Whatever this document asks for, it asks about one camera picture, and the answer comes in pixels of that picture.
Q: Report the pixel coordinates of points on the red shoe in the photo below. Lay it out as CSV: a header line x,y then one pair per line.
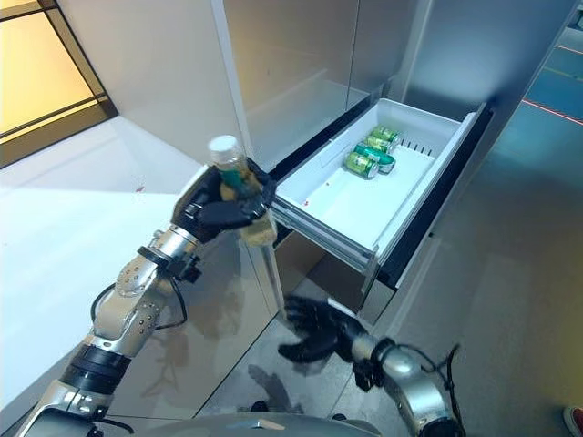
x,y
575,419

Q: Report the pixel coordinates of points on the clear bottle with yellow drink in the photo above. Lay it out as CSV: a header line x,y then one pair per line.
x,y
225,155

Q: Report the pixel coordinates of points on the plain steel fridge drawer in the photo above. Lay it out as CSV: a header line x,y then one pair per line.
x,y
309,268

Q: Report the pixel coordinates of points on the white tall cabinet panel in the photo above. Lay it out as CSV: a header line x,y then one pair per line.
x,y
237,91

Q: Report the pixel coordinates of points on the black framed window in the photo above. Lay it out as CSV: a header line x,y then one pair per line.
x,y
41,68

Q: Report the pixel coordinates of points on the robot right leg black foot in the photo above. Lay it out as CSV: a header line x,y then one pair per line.
x,y
339,416

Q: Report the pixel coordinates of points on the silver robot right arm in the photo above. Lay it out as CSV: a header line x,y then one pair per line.
x,y
410,378

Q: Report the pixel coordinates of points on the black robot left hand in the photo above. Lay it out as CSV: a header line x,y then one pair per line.
x,y
218,216

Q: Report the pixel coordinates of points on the green drink can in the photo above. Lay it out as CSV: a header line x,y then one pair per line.
x,y
387,133
360,164
381,157
379,143

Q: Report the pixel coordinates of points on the fridge drawer with white tub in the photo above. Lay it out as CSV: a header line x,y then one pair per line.
x,y
364,205

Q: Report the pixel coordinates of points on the grey tall side panel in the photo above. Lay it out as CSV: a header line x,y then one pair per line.
x,y
478,54

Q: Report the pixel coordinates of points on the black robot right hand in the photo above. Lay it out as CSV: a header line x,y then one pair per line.
x,y
323,332

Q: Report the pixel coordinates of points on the stainless steel fridge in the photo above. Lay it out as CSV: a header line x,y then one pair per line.
x,y
296,68

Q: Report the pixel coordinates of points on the grey robot torso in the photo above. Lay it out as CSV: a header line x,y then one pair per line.
x,y
228,430

